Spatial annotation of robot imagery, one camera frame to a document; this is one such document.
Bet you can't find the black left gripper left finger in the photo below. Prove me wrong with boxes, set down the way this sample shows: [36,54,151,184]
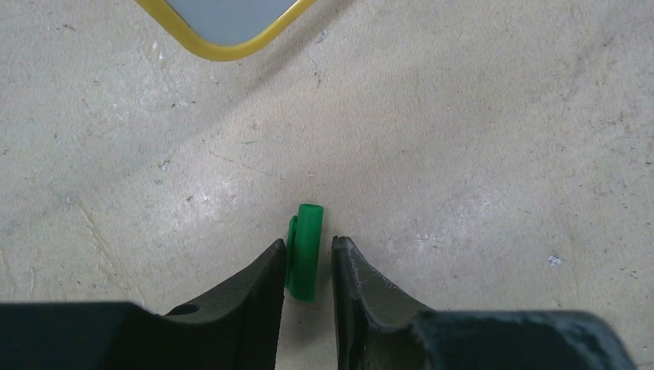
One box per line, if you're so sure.
[1,240,286,369]

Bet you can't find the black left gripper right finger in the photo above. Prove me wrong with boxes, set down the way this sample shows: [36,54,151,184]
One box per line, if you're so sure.
[331,237,635,369]

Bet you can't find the green marker cap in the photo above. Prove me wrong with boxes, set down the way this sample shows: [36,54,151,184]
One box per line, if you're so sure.
[285,203,324,302]

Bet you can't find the yellow framed whiteboard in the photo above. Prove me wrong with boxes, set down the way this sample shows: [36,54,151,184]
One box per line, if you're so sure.
[137,0,315,62]

